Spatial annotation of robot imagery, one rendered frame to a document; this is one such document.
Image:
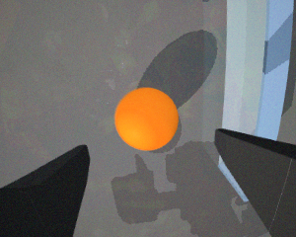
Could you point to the clear low l-shaped wall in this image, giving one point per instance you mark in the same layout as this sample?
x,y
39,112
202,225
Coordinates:
x,y
276,55

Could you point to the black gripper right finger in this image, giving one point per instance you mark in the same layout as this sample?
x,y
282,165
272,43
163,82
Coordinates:
x,y
266,172

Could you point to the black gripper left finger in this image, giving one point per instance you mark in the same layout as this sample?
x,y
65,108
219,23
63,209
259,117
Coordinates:
x,y
46,202

